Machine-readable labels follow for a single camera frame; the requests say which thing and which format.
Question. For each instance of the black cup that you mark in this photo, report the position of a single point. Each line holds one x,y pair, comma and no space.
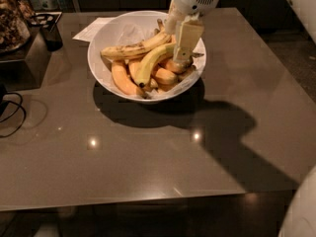
47,24

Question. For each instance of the white paper sheet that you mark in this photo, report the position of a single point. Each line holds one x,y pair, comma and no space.
90,31

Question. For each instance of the small orange banana upper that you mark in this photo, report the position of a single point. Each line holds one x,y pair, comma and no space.
177,68

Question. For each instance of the small orange banana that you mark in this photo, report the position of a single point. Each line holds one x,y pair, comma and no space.
164,76
177,68

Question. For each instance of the greenish yellow banana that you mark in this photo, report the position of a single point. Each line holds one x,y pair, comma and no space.
181,59

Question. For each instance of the spotted yellow banana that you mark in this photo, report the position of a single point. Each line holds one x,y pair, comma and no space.
137,49

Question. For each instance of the glass jar with snacks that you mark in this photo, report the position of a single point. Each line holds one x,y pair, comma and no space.
14,31

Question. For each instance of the orange banana middle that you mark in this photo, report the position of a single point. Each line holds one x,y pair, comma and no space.
133,68

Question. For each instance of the dark box stand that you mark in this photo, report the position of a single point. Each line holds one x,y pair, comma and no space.
25,68

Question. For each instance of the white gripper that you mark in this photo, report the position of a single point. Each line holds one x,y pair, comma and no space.
190,30

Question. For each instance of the white ceramic bowl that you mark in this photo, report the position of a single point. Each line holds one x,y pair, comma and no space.
105,40

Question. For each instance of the orange banana left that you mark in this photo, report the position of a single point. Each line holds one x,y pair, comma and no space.
122,80

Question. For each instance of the small orange banana lower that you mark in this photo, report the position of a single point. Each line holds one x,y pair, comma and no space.
164,76

